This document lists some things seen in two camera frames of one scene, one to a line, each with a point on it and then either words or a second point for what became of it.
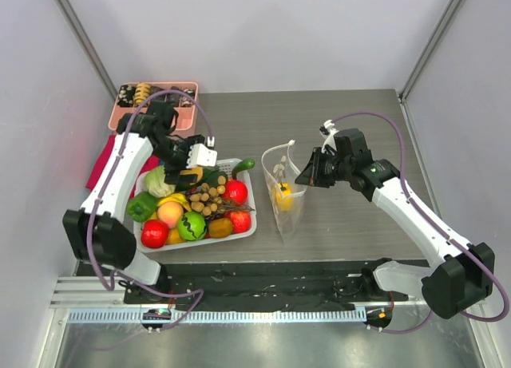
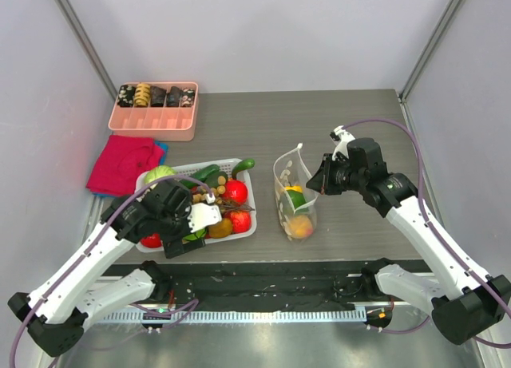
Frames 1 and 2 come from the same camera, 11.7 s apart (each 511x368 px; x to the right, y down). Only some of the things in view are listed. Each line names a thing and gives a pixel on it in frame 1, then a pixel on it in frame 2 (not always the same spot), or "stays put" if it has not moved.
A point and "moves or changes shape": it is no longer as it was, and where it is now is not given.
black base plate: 264,283 stays put
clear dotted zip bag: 284,189 moves or changes shape
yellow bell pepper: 283,196 → 296,187
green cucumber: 243,164 stays put
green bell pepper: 141,206 moves or changes shape
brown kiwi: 219,227 stays put
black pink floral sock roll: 185,101 stays put
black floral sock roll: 126,94 stays put
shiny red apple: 235,191 stays put
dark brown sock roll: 159,98 stays put
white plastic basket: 235,168 stays put
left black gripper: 173,173 → 174,244
